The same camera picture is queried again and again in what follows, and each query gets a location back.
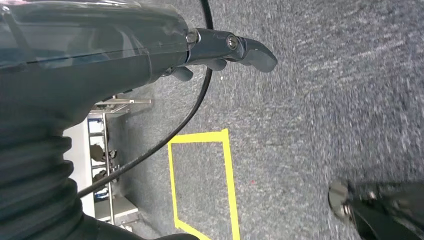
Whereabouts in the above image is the grey metal rack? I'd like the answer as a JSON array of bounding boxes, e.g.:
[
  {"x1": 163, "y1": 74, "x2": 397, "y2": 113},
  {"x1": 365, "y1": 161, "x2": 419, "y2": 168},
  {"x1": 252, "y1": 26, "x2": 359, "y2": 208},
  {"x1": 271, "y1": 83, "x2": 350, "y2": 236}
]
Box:
[{"x1": 86, "y1": 93, "x2": 153, "y2": 229}]

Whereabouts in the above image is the yellow floor tape square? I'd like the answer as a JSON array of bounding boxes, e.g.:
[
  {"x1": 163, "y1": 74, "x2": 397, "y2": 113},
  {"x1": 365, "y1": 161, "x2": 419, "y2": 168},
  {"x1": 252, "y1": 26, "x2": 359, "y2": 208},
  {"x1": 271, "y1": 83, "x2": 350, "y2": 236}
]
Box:
[{"x1": 167, "y1": 128, "x2": 242, "y2": 240}]

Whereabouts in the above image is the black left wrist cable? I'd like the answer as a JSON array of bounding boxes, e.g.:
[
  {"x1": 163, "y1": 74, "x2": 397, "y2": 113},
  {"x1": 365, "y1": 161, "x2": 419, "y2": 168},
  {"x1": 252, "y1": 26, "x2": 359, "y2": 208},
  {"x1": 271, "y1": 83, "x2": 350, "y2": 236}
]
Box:
[{"x1": 77, "y1": 0, "x2": 215, "y2": 199}]

